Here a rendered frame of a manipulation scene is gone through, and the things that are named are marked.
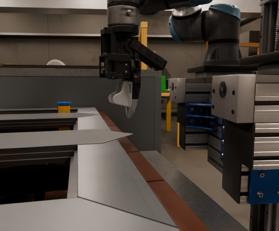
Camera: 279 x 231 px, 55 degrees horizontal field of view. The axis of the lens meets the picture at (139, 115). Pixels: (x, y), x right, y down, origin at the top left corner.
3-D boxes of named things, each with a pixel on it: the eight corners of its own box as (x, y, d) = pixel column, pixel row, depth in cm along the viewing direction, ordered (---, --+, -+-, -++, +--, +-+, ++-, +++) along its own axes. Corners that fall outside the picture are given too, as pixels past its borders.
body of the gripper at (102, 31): (99, 80, 66) (98, 30, 64) (131, 80, 69) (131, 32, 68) (107, 80, 59) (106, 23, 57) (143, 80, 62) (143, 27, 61)
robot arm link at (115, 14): (132, 15, 67) (145, 6, 60) (132, 34, 68) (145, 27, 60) (103, 12, 64) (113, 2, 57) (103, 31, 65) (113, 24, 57)
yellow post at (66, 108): (59, 147, 122) (57, 106, 120) (60, 145, 127) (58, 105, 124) (70, 147, 123) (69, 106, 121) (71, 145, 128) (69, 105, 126)
